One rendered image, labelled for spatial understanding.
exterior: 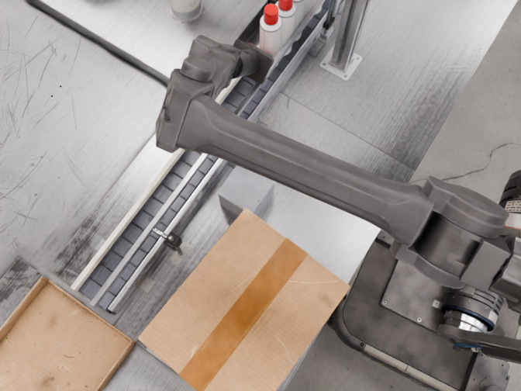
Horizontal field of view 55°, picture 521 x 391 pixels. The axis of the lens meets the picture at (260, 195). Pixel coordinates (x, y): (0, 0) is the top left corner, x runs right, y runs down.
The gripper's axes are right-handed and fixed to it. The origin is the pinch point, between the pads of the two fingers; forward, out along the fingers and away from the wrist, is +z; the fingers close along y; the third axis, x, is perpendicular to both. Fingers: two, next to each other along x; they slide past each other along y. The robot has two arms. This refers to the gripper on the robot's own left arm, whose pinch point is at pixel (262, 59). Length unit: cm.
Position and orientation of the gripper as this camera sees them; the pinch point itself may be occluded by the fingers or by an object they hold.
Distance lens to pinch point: 130.0
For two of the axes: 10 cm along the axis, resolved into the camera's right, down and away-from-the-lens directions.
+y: -8.4, -5.2, 1.6
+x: -4.1, 8.0, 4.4
